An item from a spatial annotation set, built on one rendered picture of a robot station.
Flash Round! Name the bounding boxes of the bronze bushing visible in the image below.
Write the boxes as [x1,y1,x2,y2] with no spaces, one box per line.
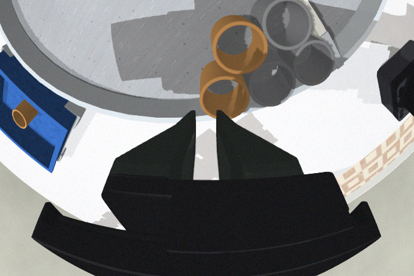
[211,15,268,75]
[12,99,38,129]
[200,60,250,119]

